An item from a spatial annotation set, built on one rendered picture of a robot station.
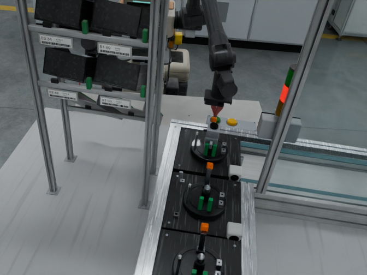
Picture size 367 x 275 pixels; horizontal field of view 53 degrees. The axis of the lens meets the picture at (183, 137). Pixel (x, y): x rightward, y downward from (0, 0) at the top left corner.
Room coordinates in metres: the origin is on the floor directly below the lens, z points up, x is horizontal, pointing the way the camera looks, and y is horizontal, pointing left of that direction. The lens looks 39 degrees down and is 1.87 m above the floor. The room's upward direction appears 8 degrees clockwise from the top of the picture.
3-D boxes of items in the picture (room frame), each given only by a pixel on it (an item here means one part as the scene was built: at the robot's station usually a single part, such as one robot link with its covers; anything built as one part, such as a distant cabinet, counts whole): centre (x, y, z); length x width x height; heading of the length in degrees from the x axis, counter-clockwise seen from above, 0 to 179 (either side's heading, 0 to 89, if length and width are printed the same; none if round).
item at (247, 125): (1.26, -0.19, 0.93); 0.21 x 0.07 x 0.06; 88
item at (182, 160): (1.05, -0.10, 0.96); 0.24 x 0.24 x 0.02; 88
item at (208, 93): (1.16, -0.11, 1.17); 0.10 x 0.07 x 0.07; 88
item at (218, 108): (1.16, -0.10, 1.10); 0.07 x 0.07 x 0.09; 88
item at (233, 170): (0.95, -0.20, 0.97); 0.05 x 0.05 x 0.04; 88
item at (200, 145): (1.05, -0.10, 0.98); 0.14 x 0.14 x 0.02
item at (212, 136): (1.04, -0.10, 1.06); 0.08 x 0.04 x 0.07; 176
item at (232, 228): (0.80, -0.09, 1.01); 0.24 x 0.24 x 0.13; 88
